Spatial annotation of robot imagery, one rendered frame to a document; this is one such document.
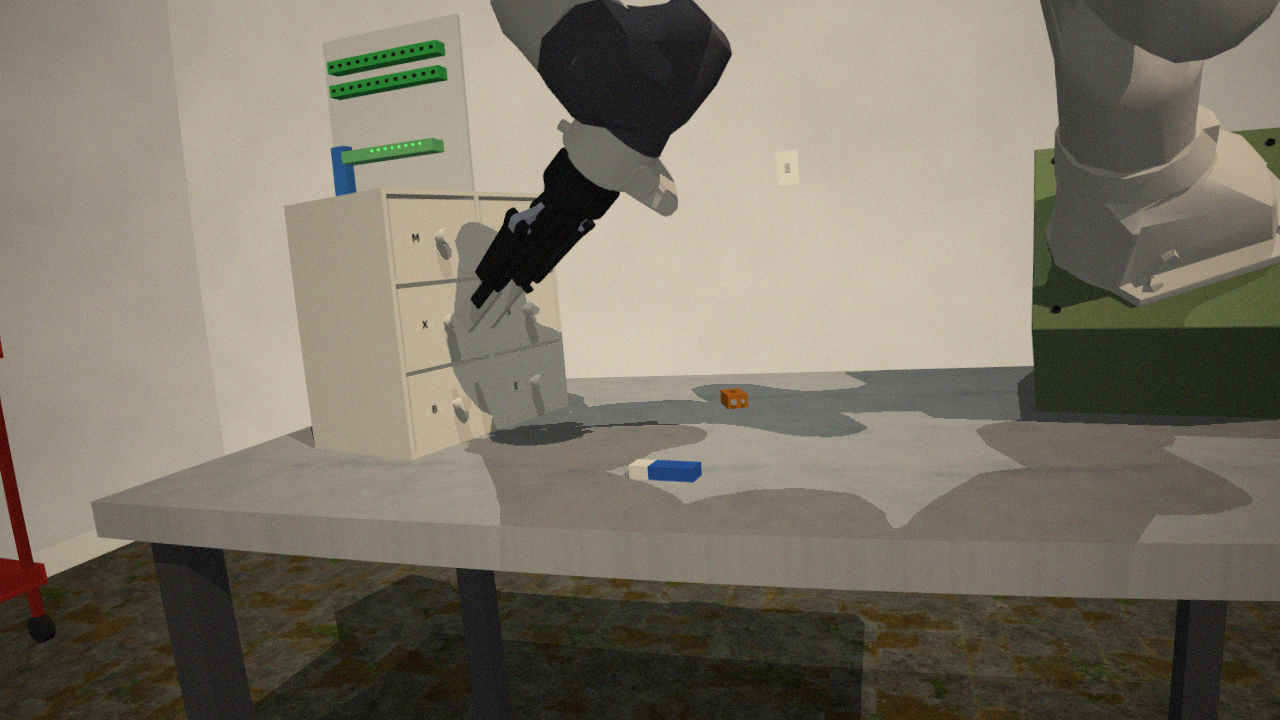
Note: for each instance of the cream small chest of drawers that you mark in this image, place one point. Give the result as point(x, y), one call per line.
point(348, 318)

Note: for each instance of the orange rectangular block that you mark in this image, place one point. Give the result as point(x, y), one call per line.
point(734, 398)

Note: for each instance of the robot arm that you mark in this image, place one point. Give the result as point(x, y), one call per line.
point(1140, 184)

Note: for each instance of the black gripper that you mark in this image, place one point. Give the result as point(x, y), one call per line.
point(564, 185)

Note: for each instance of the blue and white eraser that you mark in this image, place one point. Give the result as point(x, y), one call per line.
point(665, 470)

